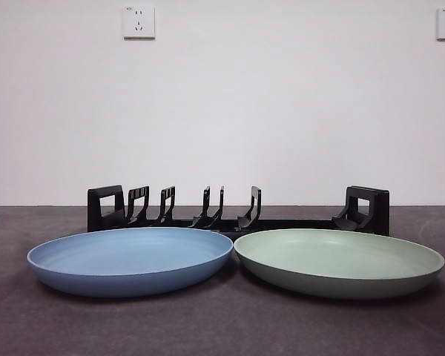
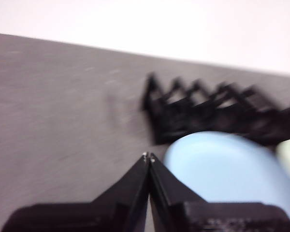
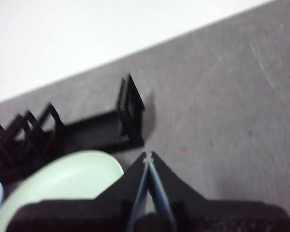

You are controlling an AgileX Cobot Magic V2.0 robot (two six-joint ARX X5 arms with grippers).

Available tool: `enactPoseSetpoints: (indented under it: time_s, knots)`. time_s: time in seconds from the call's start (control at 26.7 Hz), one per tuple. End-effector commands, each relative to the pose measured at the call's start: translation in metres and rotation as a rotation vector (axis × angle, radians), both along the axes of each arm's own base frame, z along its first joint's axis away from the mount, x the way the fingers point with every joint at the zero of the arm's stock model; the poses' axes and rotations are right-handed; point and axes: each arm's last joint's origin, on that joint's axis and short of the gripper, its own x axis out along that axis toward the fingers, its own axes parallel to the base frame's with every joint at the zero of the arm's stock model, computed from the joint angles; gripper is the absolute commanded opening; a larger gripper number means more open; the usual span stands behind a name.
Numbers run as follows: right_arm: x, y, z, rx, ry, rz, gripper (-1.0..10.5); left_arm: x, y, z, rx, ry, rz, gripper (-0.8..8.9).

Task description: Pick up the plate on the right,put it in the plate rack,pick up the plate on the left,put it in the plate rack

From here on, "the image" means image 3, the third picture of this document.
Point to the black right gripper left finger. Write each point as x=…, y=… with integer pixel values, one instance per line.
x=87, y=215

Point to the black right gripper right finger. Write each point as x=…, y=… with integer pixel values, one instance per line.
x=207, y=217

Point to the pale green plate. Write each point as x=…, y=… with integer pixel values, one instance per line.
x=70, y=178

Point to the black plastic plate rack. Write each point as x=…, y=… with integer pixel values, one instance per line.
x=94, y=130

